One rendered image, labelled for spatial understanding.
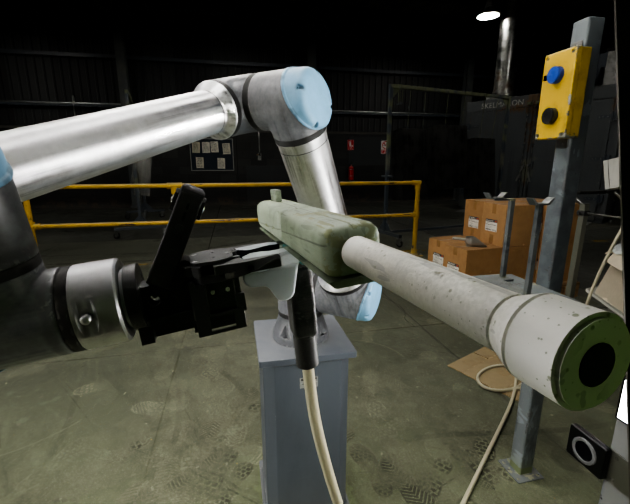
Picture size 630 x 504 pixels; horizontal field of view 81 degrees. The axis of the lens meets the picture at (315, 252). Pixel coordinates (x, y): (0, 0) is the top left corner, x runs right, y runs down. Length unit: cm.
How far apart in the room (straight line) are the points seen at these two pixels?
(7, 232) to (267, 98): 51
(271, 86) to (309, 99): 8
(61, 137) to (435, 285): 53
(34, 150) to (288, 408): 98
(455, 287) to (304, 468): 130
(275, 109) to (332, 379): 84
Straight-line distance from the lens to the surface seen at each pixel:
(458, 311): 16
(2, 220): 42
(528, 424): 177
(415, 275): 19
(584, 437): 125
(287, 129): 78
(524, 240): 375
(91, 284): 42
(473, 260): 343
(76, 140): 61
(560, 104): 145
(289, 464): 141
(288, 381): 122
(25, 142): 59
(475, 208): 390
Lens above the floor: 122
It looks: 13 degrees down
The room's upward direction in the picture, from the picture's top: straight up
